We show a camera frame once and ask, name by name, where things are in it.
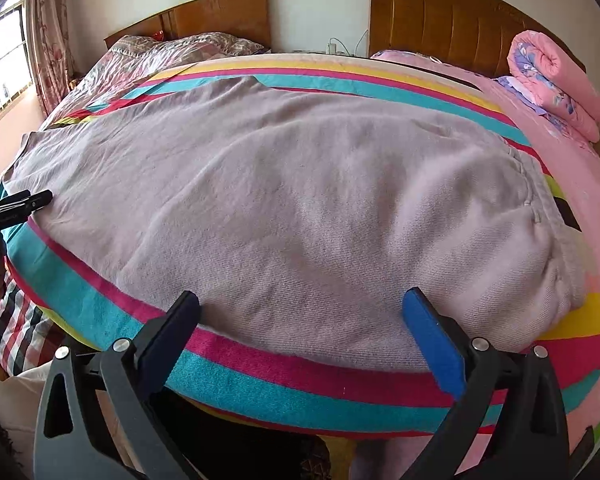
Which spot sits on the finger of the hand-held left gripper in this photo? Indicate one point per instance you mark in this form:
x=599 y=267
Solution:
x=27 y=205
x=10 y=198

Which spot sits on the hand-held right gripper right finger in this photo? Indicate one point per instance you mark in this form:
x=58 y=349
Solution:
x=432 y=340

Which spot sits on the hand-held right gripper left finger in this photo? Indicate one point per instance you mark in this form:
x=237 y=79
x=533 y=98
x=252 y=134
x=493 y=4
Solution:
x=175 y=330

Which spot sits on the mauve pants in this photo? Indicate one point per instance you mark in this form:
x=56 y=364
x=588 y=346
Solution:
x=280 y=210

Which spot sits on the striped colourful blanket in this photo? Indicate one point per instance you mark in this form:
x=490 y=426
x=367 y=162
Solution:
x=230 y=380

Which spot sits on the plaid bed sheet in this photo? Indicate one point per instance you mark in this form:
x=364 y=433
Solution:
x=20 y=325

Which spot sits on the barred window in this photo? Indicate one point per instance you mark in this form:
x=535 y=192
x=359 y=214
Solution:
x=2 y=60

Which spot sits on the pink floral curtain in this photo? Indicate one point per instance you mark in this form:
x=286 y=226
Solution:
x=50 y=35

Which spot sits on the pink bed sheet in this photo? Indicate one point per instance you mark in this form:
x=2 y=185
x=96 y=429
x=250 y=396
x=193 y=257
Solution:
x=570 y=150

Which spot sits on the floral pillow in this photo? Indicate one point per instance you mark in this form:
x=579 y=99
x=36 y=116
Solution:
x=220 y=44

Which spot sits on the low wooden headboard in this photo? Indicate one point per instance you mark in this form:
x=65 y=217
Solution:
x=205 y=20

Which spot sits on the rolled pink floral quilt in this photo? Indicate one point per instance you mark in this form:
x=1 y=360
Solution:
x=560 y=85

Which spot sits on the tall padded wooden headboard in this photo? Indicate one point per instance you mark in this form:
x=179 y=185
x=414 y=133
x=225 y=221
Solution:
x=440 y=15

